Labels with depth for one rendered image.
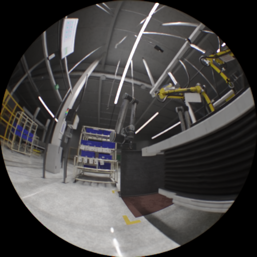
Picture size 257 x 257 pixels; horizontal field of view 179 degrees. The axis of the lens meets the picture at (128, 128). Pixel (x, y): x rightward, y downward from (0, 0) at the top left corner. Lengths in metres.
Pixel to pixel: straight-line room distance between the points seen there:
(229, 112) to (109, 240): 1.05
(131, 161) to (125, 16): 10.05
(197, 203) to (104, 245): 0.65
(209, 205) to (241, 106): 0.45
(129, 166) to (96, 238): 1.26
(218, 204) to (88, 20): 10.85
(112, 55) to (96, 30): 3.52
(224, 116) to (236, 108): 0.08
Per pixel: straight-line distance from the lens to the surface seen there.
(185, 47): 3.05
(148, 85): 8.89
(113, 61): 10.31
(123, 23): 9.58
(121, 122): 1.55
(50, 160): 3.00
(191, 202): 0.56
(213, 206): 0.52
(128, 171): 1.55
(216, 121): 0.47
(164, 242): 0.82
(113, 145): 2.49
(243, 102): 0.48
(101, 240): 0.83
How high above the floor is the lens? 0.67
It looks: 24 degrees up
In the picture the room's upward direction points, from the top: 1 degrees clockwise
